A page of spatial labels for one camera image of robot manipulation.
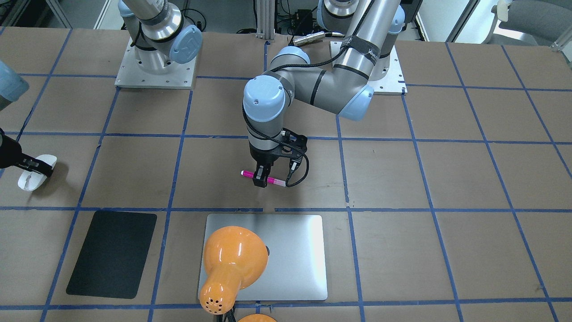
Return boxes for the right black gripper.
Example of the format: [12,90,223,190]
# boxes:
[0,130,54,178]

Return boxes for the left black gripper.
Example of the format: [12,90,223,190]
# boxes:
[249,129,308,187]

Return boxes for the pink highlighter pen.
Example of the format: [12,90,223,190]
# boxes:
[241,170,286,187]

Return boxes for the white computer mouse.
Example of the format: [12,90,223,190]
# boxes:
[18,154,57,191]

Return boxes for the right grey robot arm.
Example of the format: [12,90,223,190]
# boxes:
[0,0,203,178]

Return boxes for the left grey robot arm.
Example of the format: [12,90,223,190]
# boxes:
[242,0,405,187]

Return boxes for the black mousepad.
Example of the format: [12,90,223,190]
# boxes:
[66,210,157,299]

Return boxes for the orange desk lamp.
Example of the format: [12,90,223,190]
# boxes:
[198,226,270,322]

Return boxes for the silver closed laptop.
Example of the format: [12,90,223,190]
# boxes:
[206,213,328,301]

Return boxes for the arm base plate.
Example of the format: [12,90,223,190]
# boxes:
[330,41,407,95]
[115,39,198,90]

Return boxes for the aluminium frame post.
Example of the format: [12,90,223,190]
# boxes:
[255,0,276,42]

